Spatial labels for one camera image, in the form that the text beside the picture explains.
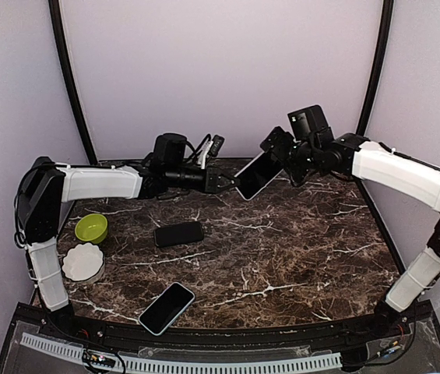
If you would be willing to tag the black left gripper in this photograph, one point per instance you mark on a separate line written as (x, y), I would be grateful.
(212, 181)

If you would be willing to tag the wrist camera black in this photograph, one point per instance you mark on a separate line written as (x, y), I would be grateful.
(209, 150)
(310, 121)

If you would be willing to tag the black left frame post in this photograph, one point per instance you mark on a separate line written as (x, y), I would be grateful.
(69, 80)

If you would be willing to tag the white fluted bowl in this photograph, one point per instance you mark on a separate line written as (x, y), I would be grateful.
(84, 264)

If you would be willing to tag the white silicone phone case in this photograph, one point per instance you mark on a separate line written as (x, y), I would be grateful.
(259, 178)

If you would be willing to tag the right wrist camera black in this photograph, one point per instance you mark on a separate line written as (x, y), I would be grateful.
(310, 121)

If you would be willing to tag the black frame post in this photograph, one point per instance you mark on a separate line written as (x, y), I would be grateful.
(376, 66)
(69, 80)

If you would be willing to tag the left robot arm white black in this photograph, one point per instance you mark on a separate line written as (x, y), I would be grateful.
(49, 191)

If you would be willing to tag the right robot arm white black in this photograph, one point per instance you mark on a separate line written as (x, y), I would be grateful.
(368, 161)

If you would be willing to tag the green bowl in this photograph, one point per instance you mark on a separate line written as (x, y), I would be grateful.
(92, 228)

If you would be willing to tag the smartphone in light blue case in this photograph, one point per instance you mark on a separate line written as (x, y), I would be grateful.
(166, 308)

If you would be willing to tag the white slotted cable duct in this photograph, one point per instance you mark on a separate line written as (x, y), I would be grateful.
(159, 360)

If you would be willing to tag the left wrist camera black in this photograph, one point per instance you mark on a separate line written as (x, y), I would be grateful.
(209, 150)

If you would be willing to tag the small circuit board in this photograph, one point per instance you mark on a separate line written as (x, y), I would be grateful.
(92, 359)

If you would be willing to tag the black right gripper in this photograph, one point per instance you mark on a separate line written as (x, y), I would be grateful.
(297, 173)

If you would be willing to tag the black table edge rail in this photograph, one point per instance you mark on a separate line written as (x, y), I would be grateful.
(421, 331)

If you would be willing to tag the black right frame post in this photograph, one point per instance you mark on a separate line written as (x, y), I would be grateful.
(376, 66)

